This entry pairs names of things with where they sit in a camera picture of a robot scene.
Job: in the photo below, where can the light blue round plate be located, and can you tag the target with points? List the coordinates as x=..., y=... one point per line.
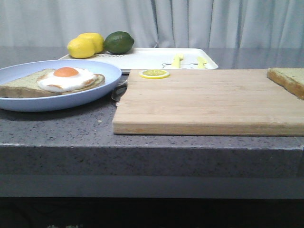
x=40, y=104

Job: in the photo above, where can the fried egg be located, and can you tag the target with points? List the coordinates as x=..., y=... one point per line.
x=67, y=79

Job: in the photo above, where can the bread slice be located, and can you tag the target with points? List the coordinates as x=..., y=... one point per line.
x=27, y=87
x=292, y=79

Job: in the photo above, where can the white rectangular tray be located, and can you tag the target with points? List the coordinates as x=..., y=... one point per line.
x=154, y=58

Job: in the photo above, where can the lemon slice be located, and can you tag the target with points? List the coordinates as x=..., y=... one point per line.
x=154, y=74

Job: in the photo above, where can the yellow plastic fork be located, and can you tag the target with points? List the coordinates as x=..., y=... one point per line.
x=177, y=60

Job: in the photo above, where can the yellow plastic knife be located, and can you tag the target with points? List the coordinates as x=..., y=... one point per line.
x=201, y=62

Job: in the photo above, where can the green lime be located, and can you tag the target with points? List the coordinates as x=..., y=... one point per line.
x=119, y=42

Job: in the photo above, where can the rear yellow lemon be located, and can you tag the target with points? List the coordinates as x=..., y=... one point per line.
x=97, y=40

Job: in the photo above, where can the yellow lemon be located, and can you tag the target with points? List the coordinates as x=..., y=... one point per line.
x=81, y=48
x=97, y=40

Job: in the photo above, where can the grey curtain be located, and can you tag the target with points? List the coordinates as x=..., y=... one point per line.
x=156, y=23

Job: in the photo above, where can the wooden cutting board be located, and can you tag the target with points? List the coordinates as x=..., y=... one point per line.
x=208, y=102

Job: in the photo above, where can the front yellow lemon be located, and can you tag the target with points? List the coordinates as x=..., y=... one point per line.
x=81, y=48

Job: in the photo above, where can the metal cutting board handle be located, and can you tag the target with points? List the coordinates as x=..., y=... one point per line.
x=119, y=91

